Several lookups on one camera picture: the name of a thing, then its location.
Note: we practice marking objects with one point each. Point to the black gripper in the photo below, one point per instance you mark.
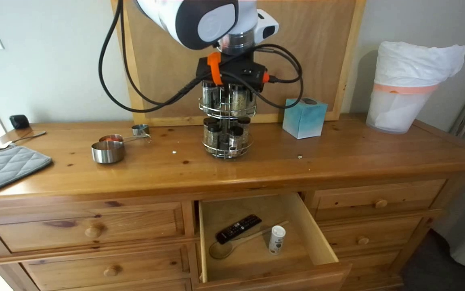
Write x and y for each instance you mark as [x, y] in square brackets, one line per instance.
[231, 84]

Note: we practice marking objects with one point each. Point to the glass spice jar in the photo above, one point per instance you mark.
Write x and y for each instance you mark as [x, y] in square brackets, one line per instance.
[237, 138]
[210, 133]
[233, 102]
[208, 99]
[249, 102]
[221, 141]

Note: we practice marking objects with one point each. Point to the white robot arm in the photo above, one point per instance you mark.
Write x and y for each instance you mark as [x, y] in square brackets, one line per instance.
[194, 21]

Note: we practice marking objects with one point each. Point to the chrome rotating spice rack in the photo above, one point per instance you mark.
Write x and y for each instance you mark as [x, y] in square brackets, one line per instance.
[226, 115]

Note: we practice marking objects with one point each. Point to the teal tissue box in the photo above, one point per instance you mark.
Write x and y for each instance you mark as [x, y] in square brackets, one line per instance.
[304, 118]

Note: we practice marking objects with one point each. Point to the framed plywood board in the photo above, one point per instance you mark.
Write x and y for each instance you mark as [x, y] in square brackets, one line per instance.
[307, 58]

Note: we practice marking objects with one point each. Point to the small shiny metal object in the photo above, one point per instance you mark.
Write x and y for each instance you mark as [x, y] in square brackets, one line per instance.
[141, 130]

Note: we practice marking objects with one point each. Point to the pine wood dresser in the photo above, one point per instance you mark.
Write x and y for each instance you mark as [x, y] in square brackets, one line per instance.
[318, 162]

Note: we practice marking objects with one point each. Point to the copper measuring cup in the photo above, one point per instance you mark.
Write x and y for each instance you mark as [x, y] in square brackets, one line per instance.
[111, 138]

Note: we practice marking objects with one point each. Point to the silver metal measuring cup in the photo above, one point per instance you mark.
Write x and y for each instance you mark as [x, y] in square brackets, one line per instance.
[107, 152]

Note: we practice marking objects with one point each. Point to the black remote control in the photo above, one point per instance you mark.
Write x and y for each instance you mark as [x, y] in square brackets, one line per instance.
[237, 228]

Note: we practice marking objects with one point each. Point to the white plastic bottle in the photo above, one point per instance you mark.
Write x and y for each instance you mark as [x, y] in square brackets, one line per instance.
[276, 240]

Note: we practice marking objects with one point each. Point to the closed pine dresser drawer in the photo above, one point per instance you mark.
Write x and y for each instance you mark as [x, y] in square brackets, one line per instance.
[388, 230]
[44, 227]
[71, 269]
[350, 196]

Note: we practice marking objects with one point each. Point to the white lined trash bin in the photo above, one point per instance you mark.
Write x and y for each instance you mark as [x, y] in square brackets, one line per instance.
[404, 91]

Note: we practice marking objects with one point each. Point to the open pine drawer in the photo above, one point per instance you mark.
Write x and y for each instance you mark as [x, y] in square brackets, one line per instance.
[265, 259]

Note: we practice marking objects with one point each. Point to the slim metal utensil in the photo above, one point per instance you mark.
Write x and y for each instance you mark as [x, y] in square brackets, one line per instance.
[24, 138]

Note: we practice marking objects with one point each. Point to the small black box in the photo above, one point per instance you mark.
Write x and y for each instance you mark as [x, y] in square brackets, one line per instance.
[19, 121]

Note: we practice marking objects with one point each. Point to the gray quilted mat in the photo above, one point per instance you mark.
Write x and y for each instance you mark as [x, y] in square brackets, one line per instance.
[7, 168]

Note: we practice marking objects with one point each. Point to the dark gray rug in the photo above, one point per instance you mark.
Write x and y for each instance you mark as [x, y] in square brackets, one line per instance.
[442, 267]

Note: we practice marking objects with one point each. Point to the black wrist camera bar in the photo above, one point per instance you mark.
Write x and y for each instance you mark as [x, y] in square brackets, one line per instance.
[237, 68]

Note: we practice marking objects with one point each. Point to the orange camera mount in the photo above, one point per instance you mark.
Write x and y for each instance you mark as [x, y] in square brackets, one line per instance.
[215, 67]

